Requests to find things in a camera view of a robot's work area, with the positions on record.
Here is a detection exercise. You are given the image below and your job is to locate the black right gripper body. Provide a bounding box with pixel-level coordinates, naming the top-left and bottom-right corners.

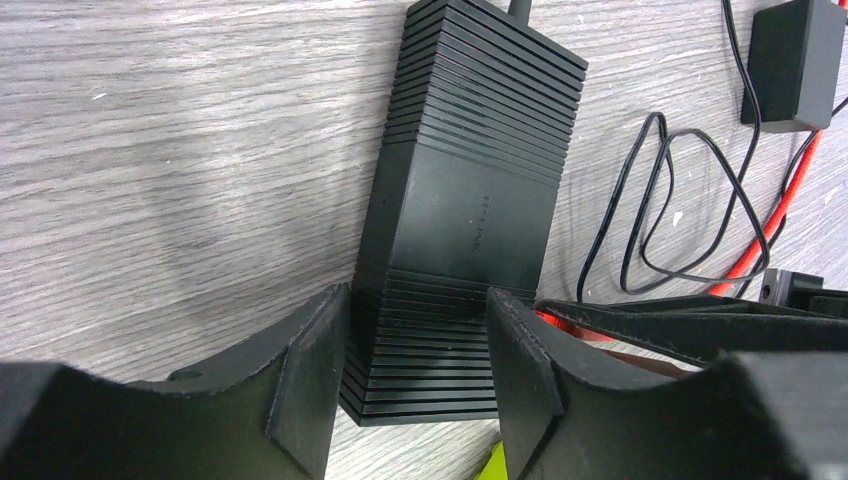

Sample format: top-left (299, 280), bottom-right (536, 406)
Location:
top-left (759, 268), bottom-right (847, 318)

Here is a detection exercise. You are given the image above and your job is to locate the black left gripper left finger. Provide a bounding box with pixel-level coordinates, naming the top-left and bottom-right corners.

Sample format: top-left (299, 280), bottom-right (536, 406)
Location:
top-left (1, 284), bottom-right (350, 479)

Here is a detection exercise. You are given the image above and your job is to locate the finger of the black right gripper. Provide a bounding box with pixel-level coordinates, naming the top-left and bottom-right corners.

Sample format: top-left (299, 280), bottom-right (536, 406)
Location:
top-left (535, 295), bottom-right (847, 366)

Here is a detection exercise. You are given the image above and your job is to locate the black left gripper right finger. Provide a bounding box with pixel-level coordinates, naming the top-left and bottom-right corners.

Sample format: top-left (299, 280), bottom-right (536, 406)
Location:
top-left (486, 289), bottom-right (812, 479)

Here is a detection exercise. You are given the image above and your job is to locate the red ethernet cable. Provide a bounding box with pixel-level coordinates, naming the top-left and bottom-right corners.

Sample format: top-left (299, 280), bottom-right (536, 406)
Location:
top-left (535, 129), bottom-right (826, 379)

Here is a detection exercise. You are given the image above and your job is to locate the black power adapter with cord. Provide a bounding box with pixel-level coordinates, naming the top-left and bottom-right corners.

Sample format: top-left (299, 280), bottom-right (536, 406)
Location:
top-left (506, 0), bottom-right (848, 306)

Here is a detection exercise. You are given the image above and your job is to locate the black network switch box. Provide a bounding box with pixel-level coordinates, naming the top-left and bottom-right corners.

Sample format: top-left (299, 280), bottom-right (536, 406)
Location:
top-left (340, 0), bottom-right (588, 427)

